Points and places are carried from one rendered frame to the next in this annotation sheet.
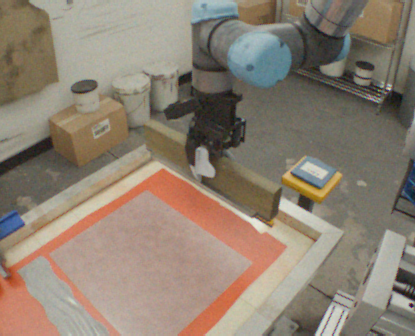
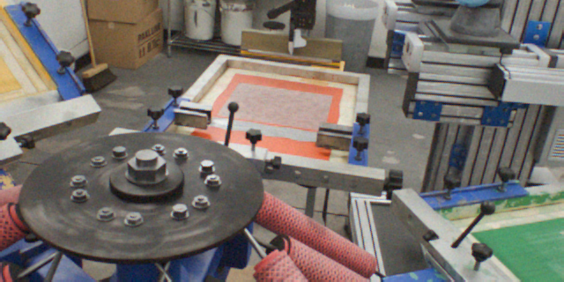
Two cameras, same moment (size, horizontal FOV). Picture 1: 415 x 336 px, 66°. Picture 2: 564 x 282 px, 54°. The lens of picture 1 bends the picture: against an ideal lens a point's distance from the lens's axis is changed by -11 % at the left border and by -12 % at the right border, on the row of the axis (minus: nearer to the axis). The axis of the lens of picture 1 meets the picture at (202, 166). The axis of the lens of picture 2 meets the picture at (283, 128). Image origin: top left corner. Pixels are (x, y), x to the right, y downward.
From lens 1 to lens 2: 146 cm
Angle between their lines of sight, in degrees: 32
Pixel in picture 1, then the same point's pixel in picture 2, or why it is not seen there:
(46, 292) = (241, 125)
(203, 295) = (322, 108)
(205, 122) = (300, 12)
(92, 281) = (259, 116)
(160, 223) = (266, 92)
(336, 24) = not seen: outside the picture
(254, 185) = (330, 42)
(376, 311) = (420, 48)
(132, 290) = (285, 115)
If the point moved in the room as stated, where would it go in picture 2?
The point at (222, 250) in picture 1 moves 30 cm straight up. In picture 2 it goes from (312, 94) to (322, 11)
